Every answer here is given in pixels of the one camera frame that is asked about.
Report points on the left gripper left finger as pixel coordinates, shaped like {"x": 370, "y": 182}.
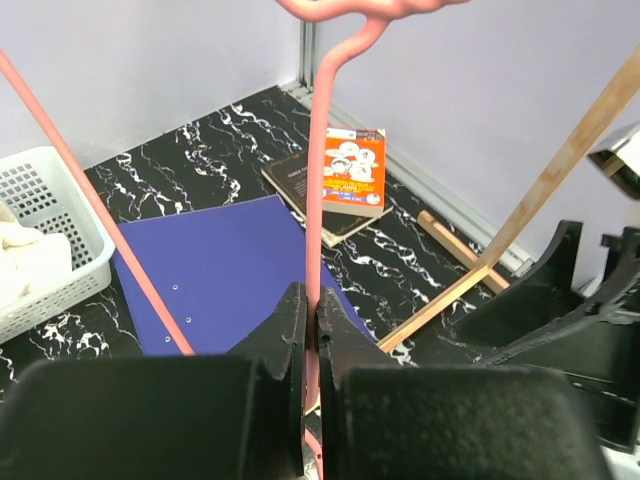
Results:
{"x": 233, "y": 416}

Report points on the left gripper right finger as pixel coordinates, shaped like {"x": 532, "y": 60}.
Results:
{"x": 383, "y": 421}

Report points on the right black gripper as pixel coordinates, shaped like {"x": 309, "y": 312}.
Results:
{"x": 541, "y": 321}

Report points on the white t shirt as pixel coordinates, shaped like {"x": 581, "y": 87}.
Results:
{"x": 31, "y": 261}

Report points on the pink wire hanger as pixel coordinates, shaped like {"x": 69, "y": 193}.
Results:
{"x": 379, "y": 14}

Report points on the blue binder folder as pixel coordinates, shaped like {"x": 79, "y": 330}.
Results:
{"x": 221, "y": 271}

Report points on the orange book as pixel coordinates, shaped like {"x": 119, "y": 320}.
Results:
{"x": 355, "y": 172}

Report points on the white plastic basket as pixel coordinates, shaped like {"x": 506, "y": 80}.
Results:
{"x": 42, "y": 193}

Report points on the wooden clothes rack frame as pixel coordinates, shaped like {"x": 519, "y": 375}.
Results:
{"x": 623, "y": 86}

